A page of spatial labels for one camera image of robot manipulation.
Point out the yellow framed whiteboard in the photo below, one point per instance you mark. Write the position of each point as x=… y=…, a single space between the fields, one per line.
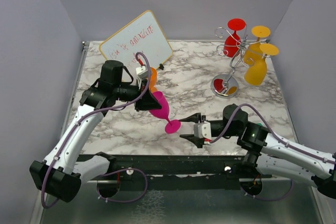
x=143 y=34

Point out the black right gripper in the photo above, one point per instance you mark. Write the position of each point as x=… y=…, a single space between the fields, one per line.
x=195 y=118

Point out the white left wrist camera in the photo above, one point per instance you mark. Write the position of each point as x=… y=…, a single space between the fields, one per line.
x=142 y=72

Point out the orange plastic wine glass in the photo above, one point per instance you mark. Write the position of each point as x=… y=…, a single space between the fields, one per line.
x=153 y=80

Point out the yellow wine glass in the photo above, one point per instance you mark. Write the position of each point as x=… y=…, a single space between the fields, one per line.
x=256 y=73
x=253 y=52

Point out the black front mounting rail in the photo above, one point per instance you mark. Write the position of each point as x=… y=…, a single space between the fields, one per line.
x=173 y=172

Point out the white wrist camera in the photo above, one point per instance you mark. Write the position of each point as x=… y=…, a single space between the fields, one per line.
x=203 y=130
x=142 y=72

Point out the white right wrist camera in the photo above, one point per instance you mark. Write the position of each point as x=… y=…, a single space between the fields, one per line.
x=203 y=130

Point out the red plastic wine glass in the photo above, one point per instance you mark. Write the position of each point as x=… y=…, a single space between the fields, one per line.
x=232 y=41

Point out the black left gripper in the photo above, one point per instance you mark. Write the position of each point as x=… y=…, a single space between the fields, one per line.
x=147 y=102

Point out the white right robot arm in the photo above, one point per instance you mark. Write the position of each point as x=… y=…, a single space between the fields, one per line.
x=268 y=153

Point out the chrome wine glass rack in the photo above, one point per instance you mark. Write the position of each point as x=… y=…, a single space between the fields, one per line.
x=225 y=85

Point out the magenta plastic wine glass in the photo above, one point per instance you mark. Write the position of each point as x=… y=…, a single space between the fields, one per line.
x=163 y=113

